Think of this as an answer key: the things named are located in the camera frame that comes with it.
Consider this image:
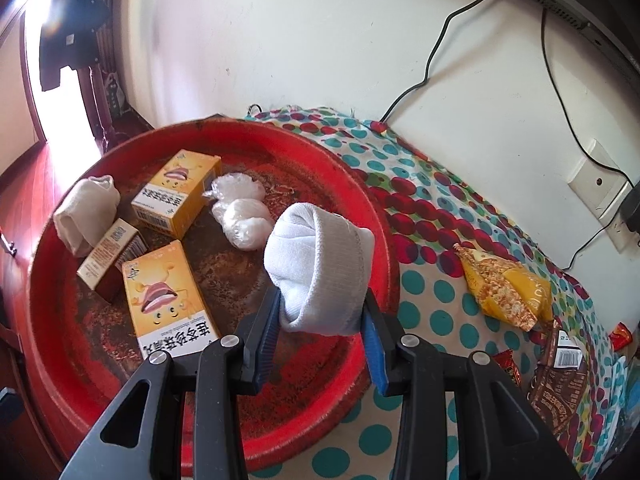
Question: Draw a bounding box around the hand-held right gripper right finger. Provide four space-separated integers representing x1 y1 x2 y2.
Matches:
361 290 581 480

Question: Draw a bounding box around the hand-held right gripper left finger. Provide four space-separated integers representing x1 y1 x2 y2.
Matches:
60 286 284 480

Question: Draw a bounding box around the red round tray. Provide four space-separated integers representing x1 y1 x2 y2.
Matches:
22 119 401 472

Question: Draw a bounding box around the white sock roll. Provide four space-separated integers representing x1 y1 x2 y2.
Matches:
263 202 376 336

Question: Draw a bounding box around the yellow medicine box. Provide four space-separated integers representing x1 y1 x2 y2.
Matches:
121 240 221 361
131 150 222 239

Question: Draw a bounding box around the clear bag of white balls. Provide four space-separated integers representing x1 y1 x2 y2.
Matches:
202 172 274 251

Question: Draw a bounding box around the yellow snack packet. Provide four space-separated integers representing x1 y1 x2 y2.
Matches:
454 242 555 332

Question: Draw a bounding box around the beige and brown small box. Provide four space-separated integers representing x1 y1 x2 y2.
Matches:
76 219 148 304

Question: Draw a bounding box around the brown patterned snack packet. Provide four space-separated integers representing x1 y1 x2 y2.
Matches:
527 320 591 436

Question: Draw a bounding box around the beige sock roll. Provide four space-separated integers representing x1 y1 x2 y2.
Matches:
52 175 121 259

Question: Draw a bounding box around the small red snack packet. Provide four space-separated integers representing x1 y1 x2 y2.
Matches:
492 349 524 387

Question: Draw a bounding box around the polka dot blanket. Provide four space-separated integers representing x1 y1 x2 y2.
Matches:
244 105 636 480

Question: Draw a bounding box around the red snack bag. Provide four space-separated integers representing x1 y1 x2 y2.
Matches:
609 322 634 351

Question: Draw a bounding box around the wooden stand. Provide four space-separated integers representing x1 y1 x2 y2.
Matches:
77 60 132 152

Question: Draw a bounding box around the black power adapter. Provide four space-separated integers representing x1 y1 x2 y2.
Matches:
620 185 640 234

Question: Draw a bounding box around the dark hanging clothing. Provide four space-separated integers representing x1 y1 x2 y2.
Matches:
37 0 111 92

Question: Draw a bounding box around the thin adapter cable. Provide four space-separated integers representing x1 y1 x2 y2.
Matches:
562 220 621 271

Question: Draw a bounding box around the white power wall socket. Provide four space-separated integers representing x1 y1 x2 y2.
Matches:
607 210 640 254

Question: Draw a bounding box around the white coaxial wall plate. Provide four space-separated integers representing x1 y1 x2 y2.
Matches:
566 139 633 220

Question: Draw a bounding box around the long television cable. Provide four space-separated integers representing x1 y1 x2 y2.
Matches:
541 7 634 181
379 0 505 124

